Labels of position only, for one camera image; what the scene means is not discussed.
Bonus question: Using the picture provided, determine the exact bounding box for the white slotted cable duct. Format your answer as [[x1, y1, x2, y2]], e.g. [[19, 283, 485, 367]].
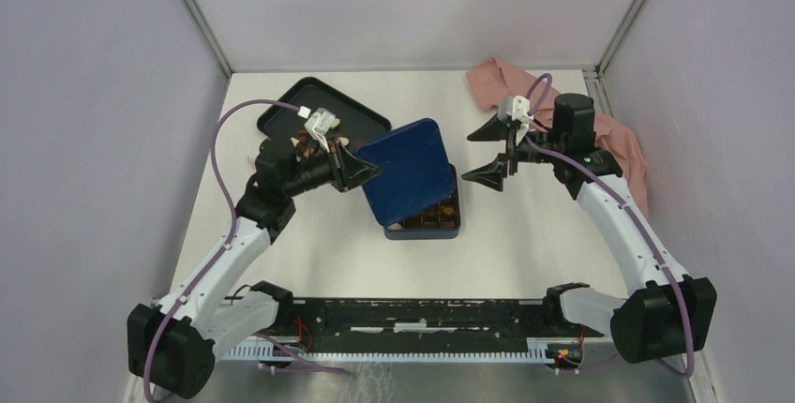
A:
[[223, 337, 554, 365]]

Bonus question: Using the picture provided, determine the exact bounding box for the purple cable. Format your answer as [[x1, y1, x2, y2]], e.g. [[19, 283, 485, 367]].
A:
[[142, 99, 353, 403], [524, 72, 697, 380]]

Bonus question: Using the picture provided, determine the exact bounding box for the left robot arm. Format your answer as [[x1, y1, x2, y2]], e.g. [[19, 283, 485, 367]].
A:
[[127, 139, 381, 399]]

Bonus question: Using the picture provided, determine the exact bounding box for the blue chocolate box with insert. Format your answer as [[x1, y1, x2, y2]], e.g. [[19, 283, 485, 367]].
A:
[[382, 163, 462, 241]]

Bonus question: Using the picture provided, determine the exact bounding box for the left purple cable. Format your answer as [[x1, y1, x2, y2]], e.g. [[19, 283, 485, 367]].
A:
[[142, 99, 353, 403]]

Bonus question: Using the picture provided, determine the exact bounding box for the black plastic tray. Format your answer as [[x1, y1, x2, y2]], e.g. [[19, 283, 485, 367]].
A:
[[256, 77, 392, 160]]

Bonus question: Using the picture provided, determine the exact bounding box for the pink cloth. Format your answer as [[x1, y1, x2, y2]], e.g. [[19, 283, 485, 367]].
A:
[[466, 57, 649, 216]]

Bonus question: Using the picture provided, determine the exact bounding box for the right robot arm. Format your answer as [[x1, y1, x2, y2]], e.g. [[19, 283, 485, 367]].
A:
[[462, 93, 717, 377]]

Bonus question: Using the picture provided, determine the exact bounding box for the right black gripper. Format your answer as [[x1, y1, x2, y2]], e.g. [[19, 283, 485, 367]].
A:
[[461, 111, 564, 192]]

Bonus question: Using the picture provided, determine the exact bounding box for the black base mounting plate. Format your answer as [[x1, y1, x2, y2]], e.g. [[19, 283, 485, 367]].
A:
[[265, 297, 600, 354]]

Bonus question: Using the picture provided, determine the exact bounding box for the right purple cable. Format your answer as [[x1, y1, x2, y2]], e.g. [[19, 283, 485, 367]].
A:
[[524, 72, 697, 380]]

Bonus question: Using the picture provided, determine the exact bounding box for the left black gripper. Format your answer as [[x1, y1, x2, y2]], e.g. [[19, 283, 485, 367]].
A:
[[284, 135, 383, 198]]

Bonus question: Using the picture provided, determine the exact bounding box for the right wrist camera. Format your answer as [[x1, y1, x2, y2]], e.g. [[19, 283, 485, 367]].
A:
[[497, 96, 533, 124]]

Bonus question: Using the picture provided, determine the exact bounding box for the blue box lid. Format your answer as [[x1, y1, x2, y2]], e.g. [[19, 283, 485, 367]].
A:
[[354, 118, 456, 227]]

